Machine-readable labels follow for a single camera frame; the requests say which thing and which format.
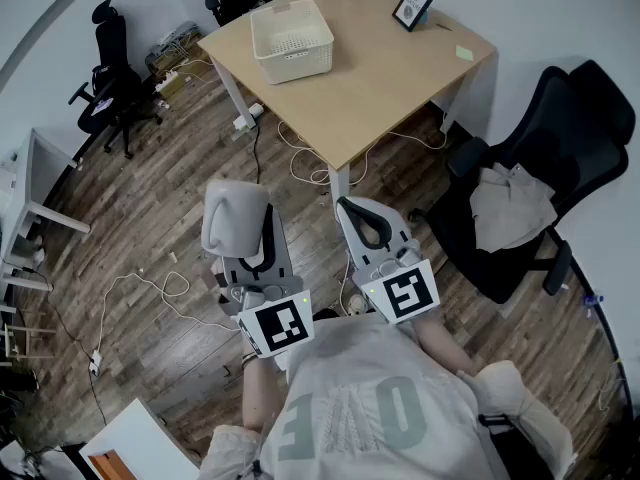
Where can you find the black office chair with cloth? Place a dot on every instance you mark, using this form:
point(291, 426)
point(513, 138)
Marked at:
point(575, 133)

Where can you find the white plastic basket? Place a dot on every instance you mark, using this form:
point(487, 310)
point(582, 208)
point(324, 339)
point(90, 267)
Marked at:
point(292, 38)

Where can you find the black office chair with headrest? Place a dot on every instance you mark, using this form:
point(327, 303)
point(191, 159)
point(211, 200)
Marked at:
point(112, 78)

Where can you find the white side table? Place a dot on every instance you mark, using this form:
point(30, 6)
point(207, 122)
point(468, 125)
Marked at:
point(25, 193)

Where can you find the grey metal cylinder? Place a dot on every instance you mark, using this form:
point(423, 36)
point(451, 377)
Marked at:
point(237, 218)

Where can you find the white power adapter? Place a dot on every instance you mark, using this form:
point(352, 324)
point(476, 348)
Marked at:
point(250, 115)

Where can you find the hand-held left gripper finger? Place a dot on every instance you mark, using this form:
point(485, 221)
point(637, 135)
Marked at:
point(282, 258)
point(235, 270)

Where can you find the white desk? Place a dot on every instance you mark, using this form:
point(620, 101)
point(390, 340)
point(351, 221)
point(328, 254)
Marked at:
point(140, 443)

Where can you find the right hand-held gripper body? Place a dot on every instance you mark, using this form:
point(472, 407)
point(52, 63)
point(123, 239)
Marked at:
point(405, 293)

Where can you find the person's left forearm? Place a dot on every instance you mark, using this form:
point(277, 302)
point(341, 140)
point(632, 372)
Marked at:
point(260, 393)

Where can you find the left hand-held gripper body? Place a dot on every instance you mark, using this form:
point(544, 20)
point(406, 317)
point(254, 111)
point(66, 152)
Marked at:
point(280, 325)

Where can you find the beige cloth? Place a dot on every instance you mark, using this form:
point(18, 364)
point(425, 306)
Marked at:
point(510, 208)

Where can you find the black picture frame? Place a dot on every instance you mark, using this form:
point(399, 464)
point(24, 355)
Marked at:
point(412, 7)

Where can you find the light wooden table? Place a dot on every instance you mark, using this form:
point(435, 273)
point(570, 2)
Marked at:
point(380, 88)

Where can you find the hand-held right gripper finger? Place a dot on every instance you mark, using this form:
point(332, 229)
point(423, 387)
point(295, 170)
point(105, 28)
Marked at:
point(350, 238)
point(398, 228)

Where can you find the person's beige printed shirt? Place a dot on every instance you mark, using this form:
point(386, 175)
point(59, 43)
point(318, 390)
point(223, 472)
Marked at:
point(380, 408)

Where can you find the white power strip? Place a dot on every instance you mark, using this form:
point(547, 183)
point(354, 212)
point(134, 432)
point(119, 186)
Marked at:
point(166, 82)

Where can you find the green sticky note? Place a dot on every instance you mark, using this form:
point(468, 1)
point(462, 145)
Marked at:
point(464, 52)

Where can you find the person's right forearm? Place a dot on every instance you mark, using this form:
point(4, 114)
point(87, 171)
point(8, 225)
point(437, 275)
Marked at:
point(445, 343)

